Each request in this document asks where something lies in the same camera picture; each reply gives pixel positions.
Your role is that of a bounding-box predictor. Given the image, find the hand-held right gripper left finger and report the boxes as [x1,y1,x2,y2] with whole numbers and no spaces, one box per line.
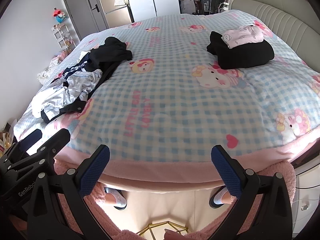
[26,144,118,240]

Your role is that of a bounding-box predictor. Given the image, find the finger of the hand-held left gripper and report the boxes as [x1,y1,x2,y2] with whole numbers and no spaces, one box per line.
[5,129,71,178]
[10,129,43,162]

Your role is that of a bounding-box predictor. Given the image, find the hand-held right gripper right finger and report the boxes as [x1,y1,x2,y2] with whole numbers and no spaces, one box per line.
[211,144,293,240]

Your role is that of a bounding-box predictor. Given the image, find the cartoon print pajama pants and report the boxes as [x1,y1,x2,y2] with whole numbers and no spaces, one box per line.
[41,69,103,120]

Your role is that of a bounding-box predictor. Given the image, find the yellow crinkled packaging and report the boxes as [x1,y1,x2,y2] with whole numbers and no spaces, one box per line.
[0,122,18,157]

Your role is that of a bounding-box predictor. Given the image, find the plain white garment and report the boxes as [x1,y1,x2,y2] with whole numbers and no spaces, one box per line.
[31,90,65,118]

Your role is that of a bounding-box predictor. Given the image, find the pink fuzzy robe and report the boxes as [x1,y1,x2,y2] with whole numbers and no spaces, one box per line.
[54,159,297,240]

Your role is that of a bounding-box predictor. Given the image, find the cream patterned cloth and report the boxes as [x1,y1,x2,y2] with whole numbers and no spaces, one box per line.
[37,54,64,85]

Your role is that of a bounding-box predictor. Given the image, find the white drawer cabinet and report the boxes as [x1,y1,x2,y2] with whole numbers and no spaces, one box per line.
[291,164,320,222]

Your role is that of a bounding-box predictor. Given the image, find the blue checkered cartoon blanket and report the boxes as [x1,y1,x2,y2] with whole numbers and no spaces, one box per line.
[12,9,320,183]

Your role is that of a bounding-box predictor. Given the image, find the black jacket with white lettering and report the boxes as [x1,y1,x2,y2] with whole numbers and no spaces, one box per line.
[41,36,133,123]

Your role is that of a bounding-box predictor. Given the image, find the white storage rack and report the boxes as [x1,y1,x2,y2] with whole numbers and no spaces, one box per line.
[51,24,76,53]

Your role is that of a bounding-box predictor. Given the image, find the folded black garment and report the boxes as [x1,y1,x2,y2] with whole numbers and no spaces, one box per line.
[206,31,275,70]

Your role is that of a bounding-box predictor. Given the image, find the grey door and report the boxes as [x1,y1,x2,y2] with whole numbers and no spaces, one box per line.
[61,0,109,40]

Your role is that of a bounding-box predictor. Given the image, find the folded pink printed garment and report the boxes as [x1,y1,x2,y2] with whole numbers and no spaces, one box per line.
[221,25,265,49]

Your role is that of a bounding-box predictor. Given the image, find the beige refrigerator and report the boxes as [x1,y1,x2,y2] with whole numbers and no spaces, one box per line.
[99,0,135,29]

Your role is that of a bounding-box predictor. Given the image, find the grey padded headboard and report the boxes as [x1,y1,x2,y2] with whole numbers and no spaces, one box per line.
[229,0,320,77]

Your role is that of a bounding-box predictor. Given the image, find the gold wire basket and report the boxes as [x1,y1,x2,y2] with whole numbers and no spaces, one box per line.
[135,221,191,240]

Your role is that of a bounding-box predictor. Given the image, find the red blue wall decoration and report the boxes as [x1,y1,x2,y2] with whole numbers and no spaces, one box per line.
[52,7,68,23]

